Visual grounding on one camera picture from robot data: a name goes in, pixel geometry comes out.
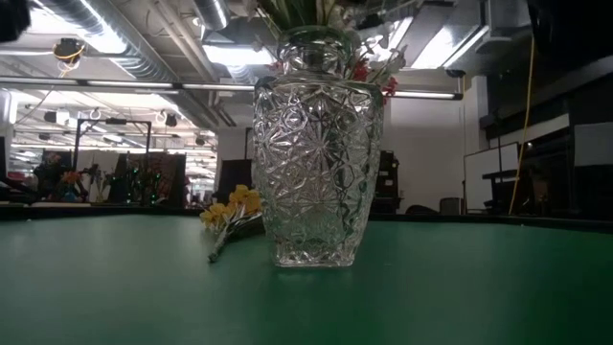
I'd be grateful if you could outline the cut crystal glass vase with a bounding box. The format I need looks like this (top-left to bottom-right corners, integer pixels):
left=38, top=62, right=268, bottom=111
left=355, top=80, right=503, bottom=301
left=252, top=24, right=385, bottom=268

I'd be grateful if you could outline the white artificial flower bunch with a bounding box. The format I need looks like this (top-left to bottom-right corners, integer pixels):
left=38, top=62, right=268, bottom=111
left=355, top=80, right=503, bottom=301
left=343, top=18, right=409, bottom=90

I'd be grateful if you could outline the dark monitor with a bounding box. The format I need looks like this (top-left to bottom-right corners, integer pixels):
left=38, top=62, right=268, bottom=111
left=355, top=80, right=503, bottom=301
left=217, top=158, right=255, bottom=205

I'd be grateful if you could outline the black cabinet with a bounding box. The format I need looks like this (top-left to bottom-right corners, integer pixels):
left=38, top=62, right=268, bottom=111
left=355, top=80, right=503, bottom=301
left=371, top=149, right=401, bottom=215

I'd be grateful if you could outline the grey bin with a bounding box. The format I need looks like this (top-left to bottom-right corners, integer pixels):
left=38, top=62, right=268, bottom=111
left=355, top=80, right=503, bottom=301
left=439, top=196, right=463, bottom=217

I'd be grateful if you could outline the whiteboard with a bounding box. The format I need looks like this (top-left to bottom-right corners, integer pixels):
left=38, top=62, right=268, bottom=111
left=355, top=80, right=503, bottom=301
left=463, top=142, right=521, bottom=213

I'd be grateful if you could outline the green table mat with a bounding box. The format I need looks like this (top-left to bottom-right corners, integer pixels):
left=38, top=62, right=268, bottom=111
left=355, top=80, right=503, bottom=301
left=0, top=213, right=613, bottom=345

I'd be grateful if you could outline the person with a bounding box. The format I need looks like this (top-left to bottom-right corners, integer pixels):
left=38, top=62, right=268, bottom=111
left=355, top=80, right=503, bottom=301
left=32, top=151, right=64, bottom=200

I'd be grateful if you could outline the round silver ceiling duct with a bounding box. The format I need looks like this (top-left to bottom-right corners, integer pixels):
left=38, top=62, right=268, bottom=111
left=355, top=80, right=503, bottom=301
left=191, top=0, right=232, bottom=33

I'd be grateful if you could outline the yellow hanging cable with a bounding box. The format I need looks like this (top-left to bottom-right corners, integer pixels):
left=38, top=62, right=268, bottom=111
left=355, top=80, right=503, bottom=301
left=507, top=33, right=537, bottom=217

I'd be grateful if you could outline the silver spiral ceiling duct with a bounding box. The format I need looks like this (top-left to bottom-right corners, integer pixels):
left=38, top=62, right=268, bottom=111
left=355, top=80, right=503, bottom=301
left=28, top=0, right=179, bottom=83

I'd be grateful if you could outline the ceiling cable reel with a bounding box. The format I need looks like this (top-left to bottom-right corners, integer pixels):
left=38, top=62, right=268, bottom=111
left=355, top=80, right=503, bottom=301
left=52, top=37, right=87, bottom=64

